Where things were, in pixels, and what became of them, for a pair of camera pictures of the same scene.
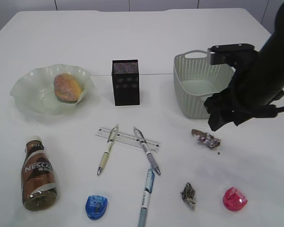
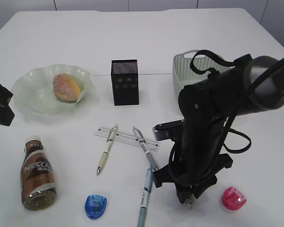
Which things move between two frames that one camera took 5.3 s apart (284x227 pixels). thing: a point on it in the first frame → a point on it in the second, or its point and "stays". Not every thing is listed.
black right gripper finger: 217,119 → 182,192
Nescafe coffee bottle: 39,190 stays
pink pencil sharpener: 234,199 stays
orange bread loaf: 66,88 stays
